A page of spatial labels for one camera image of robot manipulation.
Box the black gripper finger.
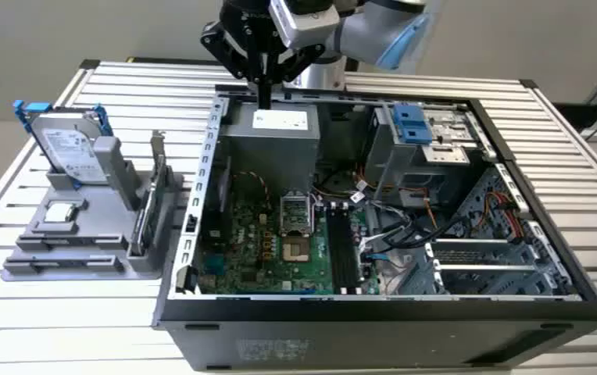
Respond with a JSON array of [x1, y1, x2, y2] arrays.
[[265, 44, 327, 110], [199, 23, 266, 110]]

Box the black RAM slot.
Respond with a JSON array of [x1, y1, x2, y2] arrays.
[[327, 208, 342, 295], [347, 208, 362, 295], [334, 208, 350, 295], [341, 208, 355, 295]]

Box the grey power supply unit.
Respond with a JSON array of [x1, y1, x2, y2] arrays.
[[218, 102, 322, 191]]

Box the blue plastic latch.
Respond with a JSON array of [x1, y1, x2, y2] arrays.
[[394, 103, 425, 125], [399, 121, 427, 144]]

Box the tall metal drive bay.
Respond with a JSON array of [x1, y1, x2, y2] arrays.
[[365, 102, 490, 208]]

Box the metal socket cover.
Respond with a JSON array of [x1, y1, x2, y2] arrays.
[[279, 189, 314, 236]]

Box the hard disk in blue carrier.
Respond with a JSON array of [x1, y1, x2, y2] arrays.
[[12, 100, 118, 188]]

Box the green motherboard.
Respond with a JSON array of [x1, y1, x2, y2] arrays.
[[197, 171, 383, 296]]

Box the CPU socket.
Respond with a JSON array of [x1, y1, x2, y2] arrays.
[[281, 233, 313, 263]]

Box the grey parts rack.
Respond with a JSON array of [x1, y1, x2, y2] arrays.
[[0, 130, 185, 282]]

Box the silver CPU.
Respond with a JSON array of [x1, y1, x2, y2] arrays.
[[40, 202, 79, 224]]

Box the blue expansion slot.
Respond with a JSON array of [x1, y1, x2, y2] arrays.
[[235, 287, 317, 295]]

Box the low metal disk bay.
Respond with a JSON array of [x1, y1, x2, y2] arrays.
[[426, 218, 576, 297]]

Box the black PC case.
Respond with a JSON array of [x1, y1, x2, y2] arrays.
[[151, 84, 597, 372]]

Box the multicolour twisted fan wire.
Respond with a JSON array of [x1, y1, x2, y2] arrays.
[[231, 169, 274, 210]]

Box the graphics card with bracket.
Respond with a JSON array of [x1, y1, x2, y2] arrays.
[[127, 130, 175, 257]]

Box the thin orange wire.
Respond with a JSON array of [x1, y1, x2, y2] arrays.
[[422, 197, 439, 232]]

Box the black cable bundle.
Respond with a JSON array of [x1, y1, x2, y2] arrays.
[[375, 212, 475, 255]]

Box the orange yellow red wires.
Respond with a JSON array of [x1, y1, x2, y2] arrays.
[[483, 190, 527, 240]]

